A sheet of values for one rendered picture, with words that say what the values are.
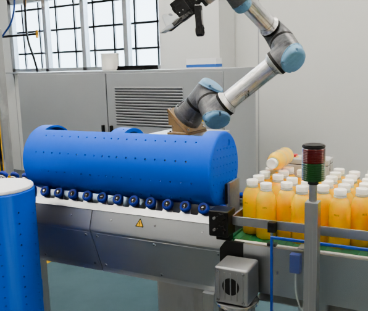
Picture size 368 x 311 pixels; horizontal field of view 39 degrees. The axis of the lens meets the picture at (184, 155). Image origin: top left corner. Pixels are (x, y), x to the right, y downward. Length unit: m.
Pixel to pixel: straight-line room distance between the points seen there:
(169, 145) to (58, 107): 2.82
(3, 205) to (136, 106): 2.21
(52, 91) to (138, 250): 2.81
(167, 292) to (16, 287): 0.86
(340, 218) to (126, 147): 0.84
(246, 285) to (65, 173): 0.92
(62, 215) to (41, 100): 2.66
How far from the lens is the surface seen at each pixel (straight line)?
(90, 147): 2.09
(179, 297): 2.67
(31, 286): 2.18
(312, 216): 1.48
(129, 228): 2.05
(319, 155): 1.43
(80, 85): 4.44
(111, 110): 4.23
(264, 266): 1.74
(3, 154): 3.03
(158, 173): 1.91
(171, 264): 2.04
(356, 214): 1.70
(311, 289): 1.56
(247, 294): 1.66
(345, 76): 4.61
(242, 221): 1.74
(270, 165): 1.89
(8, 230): 2.06
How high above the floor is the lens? 1.49
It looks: 10 degrees down
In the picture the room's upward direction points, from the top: 2 degrees counter-clockwise
